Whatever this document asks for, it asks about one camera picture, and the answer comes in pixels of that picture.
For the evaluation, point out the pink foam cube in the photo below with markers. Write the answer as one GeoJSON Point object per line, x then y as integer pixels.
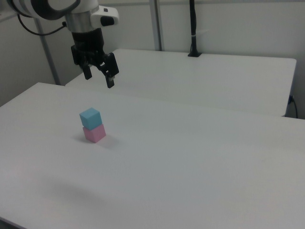
{"type": "Point", "coordinates": [95, 136]}

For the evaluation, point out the white side table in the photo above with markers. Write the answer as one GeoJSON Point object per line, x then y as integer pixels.
{"type": "Point", "coordinates": [190, 78]}

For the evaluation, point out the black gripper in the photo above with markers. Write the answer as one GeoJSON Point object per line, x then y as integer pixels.
{"type": "Point", "coordinates": [88, 45]}

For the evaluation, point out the black camera stand pole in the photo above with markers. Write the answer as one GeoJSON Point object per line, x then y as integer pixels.
{"type": "Point", "coordinates": [193, 28]}

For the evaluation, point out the blue foam cube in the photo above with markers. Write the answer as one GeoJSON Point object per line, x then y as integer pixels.
{"type": "Point", "coordinates": [90, 119]}

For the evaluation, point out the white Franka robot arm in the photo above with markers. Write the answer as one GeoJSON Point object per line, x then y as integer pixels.
{"type": "Point", "coordinates": [78, 14]}

